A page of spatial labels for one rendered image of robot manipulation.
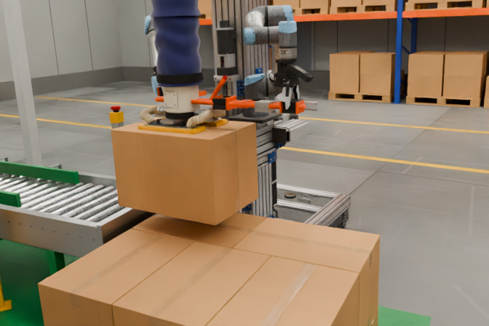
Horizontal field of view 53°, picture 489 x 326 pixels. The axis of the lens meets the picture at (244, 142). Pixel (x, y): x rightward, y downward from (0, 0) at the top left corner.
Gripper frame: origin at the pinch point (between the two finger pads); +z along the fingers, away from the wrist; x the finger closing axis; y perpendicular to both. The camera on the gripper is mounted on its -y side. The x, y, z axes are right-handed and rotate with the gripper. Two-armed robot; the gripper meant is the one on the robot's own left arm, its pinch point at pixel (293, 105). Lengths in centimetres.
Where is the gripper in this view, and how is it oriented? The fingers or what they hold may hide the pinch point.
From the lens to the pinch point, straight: 214.0
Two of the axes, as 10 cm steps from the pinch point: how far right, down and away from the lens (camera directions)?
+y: -8.6, -0.9, 5.0
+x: -5.1, 2.2, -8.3
